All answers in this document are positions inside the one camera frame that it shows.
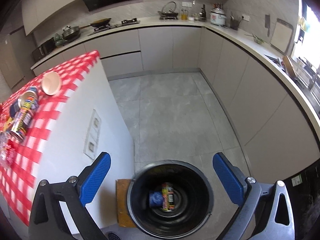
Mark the yellow black drink can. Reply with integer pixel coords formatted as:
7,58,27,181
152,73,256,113
162,183,175,211

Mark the clear plastic bag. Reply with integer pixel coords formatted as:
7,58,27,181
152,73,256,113
1,132,17,168

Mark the black trash bin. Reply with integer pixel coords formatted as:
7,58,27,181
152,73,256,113
126,160,214,239

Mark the wooden board on floor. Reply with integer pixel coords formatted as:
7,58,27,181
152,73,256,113
116,179,136,228

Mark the red checkered tablecloth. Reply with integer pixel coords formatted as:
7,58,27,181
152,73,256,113
1,50,100,225

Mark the white blue paper bowl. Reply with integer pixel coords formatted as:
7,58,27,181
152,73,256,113
18,86,39,113

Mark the red paper cup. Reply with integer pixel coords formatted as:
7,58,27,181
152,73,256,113
41,72,62,96

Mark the black microwave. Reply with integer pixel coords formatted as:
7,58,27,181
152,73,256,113
32,37,56,62

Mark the black lidded pan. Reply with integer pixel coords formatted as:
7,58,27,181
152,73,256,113
62,26,80,40

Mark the utensil holder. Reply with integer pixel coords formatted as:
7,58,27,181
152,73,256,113
230,12,244,30

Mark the white cutting board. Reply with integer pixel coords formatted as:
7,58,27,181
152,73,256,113
270,18,293,54

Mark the wok on stove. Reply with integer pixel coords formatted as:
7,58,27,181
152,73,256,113
79,18,111,29

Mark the white rice cooker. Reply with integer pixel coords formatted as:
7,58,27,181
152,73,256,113
210,8,227,26

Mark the dark wine bottle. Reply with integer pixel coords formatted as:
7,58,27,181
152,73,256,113
199,4,207,22

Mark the gas stove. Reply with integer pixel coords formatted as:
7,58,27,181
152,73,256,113
89,18,140,36

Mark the cleaver knife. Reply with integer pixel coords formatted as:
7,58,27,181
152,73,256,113
265,14,271,37

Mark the orange oil bottle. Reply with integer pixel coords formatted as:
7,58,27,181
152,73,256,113
181,9,188,21

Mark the wall socket panel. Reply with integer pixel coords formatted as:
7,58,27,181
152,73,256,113
84,109,101,160

